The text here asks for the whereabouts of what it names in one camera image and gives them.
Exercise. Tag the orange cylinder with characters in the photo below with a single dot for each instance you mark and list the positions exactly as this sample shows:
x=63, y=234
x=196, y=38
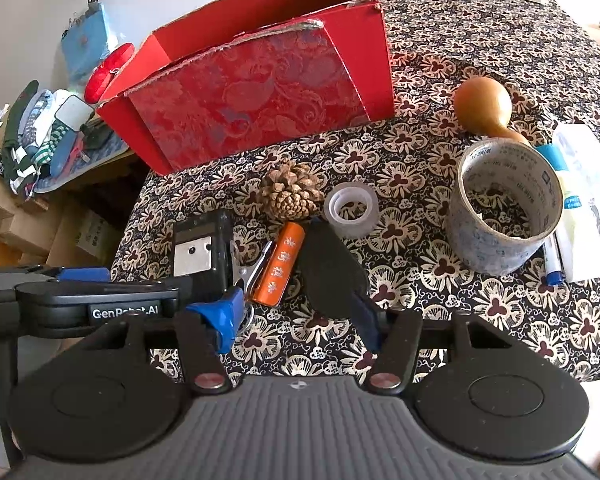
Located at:
x=277, y=272

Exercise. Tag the red round disc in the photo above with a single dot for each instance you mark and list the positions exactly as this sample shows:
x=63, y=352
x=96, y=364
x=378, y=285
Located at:
x=103, y=74

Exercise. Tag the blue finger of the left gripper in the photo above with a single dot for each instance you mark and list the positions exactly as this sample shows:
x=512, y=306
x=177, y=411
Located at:
x=93, y=274

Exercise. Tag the brown wooden gourd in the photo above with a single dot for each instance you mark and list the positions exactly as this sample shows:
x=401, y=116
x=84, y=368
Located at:
x=483, y=107

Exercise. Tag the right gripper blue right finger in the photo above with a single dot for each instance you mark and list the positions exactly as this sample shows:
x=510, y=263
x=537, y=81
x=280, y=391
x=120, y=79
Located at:
x=370, y=321

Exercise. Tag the pile of clothes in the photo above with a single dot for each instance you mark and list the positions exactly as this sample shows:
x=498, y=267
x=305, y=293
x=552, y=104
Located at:
x=48, y=138

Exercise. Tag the metal clip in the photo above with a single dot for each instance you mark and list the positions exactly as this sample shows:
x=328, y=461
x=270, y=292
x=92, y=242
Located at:
x=247, y=275

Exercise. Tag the red cardboard box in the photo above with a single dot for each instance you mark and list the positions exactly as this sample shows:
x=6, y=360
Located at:
x=236, y=75

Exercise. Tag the brown pine cone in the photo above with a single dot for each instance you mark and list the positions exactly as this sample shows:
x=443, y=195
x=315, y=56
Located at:
x=290, y=192

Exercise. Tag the small clear tape roll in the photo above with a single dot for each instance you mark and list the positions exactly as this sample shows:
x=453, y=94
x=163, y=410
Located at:
x=351, y=209

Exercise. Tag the large printed tape roll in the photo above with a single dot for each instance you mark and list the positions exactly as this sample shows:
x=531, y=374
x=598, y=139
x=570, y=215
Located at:
x=499, y=206

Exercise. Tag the cardboard boxes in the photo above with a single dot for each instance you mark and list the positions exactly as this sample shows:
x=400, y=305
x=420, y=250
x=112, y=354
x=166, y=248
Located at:
x=80, y=224

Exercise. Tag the black box with metal plate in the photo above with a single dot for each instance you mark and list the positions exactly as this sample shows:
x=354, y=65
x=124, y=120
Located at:
x=202, y=265

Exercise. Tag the blue capped marker pen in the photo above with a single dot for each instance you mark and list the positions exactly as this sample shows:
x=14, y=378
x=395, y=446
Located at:
x=554, y=272

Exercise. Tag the white tissue pack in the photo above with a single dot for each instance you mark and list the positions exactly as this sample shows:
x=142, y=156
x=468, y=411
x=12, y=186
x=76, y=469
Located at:
x=579, y=242

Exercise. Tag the light blue bag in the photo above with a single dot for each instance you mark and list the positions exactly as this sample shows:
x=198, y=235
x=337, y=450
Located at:
x=87, y=41

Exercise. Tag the floral patterned tablecloth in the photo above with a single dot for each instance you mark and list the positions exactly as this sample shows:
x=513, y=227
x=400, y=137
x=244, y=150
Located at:
x=551, y=69

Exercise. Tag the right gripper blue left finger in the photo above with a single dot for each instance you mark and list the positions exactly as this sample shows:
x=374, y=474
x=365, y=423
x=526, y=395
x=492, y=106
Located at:
x=224, y=316

